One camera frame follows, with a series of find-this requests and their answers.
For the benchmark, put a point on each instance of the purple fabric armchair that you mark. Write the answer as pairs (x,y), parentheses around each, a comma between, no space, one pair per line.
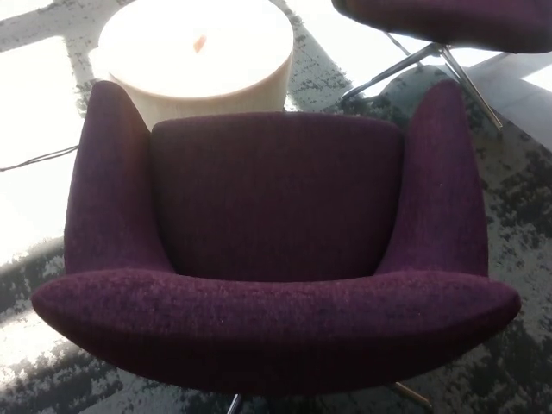
(276,310)

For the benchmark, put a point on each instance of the round white side table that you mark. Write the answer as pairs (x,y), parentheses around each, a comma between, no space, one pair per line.
(194,77)

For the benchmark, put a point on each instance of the small orange item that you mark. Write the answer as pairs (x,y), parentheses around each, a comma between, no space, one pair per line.
(200,44)

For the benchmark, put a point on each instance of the purple chair with metal legs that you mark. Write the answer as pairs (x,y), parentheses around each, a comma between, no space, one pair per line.
(453,21)

